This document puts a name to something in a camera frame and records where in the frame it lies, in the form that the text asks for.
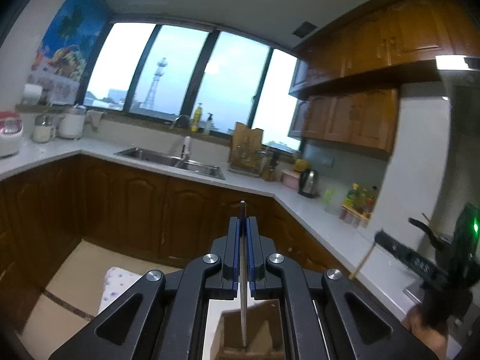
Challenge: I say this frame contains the hanging dish cloth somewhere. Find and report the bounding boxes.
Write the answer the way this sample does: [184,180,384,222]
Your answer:
[85,110,104,132]

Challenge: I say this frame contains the window frame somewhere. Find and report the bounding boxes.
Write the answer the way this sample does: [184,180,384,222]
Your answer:
[80,23,300,151]

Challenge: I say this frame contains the white electric cooker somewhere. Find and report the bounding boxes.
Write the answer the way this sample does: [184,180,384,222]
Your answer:
[57,104,86,140]

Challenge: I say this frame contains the pink container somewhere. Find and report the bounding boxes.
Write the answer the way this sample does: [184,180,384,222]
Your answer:
[281,170,300,190]

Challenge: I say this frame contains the small white pot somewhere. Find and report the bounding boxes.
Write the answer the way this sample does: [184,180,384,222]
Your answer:
[32,114,55,144]

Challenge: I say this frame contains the person's right hand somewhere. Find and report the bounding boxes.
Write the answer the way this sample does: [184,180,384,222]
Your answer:
[403,306,448,359]

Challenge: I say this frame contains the wooden cutting board rack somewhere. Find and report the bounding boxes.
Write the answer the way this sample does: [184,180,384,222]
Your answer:
[228,122,264,176]

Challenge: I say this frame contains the green cup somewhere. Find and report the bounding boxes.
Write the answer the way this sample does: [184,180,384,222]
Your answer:
[322,188,338,215]

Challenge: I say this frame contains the metal chopstick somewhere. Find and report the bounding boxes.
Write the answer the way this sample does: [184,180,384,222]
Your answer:
[239,200,248,349]

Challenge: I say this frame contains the stainless steel sink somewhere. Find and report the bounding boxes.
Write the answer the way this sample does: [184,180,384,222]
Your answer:
[115,147,224,180]

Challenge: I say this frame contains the wooden utensil holder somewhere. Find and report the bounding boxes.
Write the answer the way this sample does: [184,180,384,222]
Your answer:
[211,300,285,359]

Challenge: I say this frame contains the green cap seasoning bottle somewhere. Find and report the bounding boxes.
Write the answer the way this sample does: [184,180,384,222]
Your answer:
[344,183,360,210]

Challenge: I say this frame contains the wooden cabinets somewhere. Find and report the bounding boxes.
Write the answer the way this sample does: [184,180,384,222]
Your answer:
[288,0,479,155]
[1,155,367,330]

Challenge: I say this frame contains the black wok handle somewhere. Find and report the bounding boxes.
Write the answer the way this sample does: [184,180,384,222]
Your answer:
[408,217,449,251]

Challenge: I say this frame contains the upper wooden cabinets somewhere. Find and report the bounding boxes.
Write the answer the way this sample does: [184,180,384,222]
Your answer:
[288,0,479,155]

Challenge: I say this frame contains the fruit beach poster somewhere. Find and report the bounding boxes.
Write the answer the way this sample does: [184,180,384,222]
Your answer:
[27,0,110,105]

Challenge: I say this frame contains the lower wooden cabinets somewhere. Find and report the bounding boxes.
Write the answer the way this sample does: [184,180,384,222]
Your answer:
[1,155,367,330]

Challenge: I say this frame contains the wooden chopstick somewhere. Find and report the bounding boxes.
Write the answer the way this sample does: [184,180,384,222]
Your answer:
[348,241,376,281]

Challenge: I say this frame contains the pink spice jar rack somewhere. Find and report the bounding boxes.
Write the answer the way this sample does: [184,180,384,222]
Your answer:
[339,205,369,228]

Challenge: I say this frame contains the knife block with knives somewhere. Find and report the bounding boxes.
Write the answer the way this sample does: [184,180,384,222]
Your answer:
[262,149,280,182]

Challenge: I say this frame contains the yellow oil bottle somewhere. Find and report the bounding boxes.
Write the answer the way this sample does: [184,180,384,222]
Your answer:
[190,103,203,133]

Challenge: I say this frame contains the paper towel roll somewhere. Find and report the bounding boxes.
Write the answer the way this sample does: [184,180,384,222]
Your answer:
[22,84,43,104]

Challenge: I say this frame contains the white red rice cooker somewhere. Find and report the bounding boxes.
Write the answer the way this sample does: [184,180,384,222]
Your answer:
[0,111,24,158]

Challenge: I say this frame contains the stainless electric kettle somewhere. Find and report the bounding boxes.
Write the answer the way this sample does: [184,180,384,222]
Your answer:
[298,168,320,198]

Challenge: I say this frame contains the clear soap dispenser bottle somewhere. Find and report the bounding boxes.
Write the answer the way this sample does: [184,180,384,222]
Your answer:
[203,113,213,136]

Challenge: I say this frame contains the floral white tablecloth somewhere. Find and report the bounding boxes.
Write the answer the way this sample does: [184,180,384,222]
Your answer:
[97,267,142,314]

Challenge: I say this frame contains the kitchen faucet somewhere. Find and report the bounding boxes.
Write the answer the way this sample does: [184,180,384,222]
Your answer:
[170,115,191,161]

